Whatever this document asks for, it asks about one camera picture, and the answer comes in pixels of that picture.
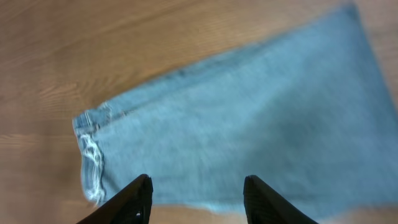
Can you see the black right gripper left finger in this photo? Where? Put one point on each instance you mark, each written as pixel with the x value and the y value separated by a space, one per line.
pixel 132 205

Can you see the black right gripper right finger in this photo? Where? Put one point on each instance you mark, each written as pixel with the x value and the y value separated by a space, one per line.
pixel 263 205

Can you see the light blue denim jeans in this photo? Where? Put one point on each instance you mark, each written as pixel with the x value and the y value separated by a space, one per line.
pixel 308 112

